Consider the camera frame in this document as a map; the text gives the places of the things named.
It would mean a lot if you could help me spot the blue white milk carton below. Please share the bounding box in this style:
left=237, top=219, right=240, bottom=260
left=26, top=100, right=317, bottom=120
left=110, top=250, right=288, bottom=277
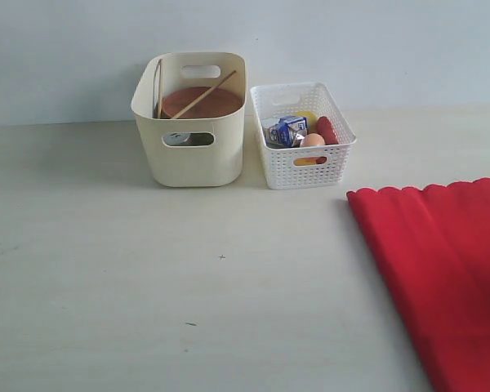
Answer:
left=261, top=115, right=308, bottom=148

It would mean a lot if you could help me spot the yellow cheese wedge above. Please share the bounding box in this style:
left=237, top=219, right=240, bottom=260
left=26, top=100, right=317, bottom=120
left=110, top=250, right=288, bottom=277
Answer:
left=294, top=158, right=317, bottom=166

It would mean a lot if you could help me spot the brown egg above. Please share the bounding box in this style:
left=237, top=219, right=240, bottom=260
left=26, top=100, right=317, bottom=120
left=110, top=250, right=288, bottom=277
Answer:
left=299, top=133, right=326, bottom=148

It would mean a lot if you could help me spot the stainless steel cup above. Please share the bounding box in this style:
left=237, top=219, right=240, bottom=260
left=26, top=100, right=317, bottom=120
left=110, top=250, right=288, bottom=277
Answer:
left=163, top=132, right=190, bottom=147

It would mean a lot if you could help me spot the brown clay plate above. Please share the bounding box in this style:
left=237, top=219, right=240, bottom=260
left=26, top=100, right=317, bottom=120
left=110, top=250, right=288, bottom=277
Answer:
left=162, top=87, right=243, bottom=119

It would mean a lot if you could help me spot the yellow lemon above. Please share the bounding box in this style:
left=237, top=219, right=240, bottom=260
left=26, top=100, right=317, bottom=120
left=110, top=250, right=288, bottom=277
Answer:
left=295, top=110, right=319, bottom=133

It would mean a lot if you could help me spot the red sausage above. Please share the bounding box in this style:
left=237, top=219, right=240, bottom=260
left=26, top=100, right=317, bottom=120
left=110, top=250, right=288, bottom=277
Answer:
left=315, top=116, right=339, bottom=145

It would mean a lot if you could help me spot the wooden chopstick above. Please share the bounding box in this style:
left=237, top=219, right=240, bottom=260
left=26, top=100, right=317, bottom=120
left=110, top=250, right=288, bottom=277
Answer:
left=171, top=69, right=237, bottom=119
left=153, top=59, right=163, bottom=119

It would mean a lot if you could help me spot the red scalloped cloth mat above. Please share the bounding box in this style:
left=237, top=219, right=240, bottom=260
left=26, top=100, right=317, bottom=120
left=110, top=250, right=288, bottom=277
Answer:
left=347, top=178, right=490, bottom=391

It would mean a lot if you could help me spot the cream plastic storage bin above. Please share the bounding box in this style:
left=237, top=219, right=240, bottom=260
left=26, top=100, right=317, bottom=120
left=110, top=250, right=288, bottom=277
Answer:
left=131, top=52, right=247, bottom=187

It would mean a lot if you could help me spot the white perforated plastic basket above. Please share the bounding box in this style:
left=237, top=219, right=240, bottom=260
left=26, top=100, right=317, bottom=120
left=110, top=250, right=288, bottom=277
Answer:
left=251, top=82, right=356, bottom=190

